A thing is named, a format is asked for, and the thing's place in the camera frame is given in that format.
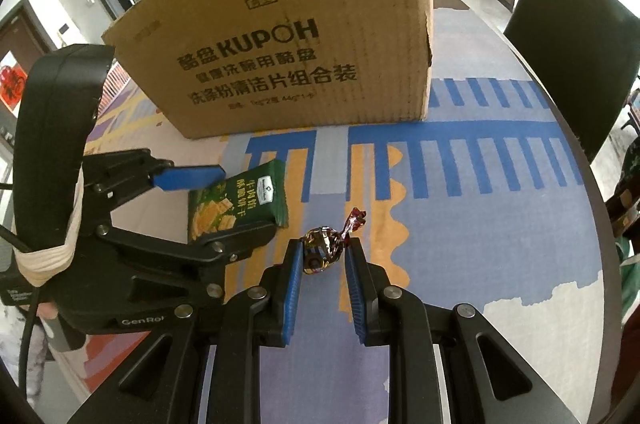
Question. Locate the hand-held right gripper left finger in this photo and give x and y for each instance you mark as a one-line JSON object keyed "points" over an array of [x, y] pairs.
{"points": [[292, 294]]}

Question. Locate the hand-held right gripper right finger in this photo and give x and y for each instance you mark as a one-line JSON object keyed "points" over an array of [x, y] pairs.
{"points": [[355, 299]]}

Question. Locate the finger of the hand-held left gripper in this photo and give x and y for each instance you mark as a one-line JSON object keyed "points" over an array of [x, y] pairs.
{"points": [[190, 178], [235, 244]]}

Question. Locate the green snack packet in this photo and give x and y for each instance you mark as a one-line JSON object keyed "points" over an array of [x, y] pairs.
{"points": [[235, 204]]}

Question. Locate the foil candy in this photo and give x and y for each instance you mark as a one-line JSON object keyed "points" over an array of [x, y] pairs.
{"points": [[325, 249]]}

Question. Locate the cardboard box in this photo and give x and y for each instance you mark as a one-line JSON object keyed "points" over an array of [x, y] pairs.
{"points": [[295, 33]]}

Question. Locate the person's left hand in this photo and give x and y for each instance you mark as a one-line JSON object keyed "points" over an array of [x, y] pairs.
{"points": [[47, 310]]}

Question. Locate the printed colourful tablecloth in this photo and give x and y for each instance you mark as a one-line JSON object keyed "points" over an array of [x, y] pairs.
{"points": [[450, 204]]}

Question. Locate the dark dining chair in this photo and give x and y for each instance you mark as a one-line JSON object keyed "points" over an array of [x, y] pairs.
{"points": [[575, 53]]}

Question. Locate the red wall decoration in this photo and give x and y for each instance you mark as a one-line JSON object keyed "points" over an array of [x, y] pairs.
{"points": [[11, 83]]}

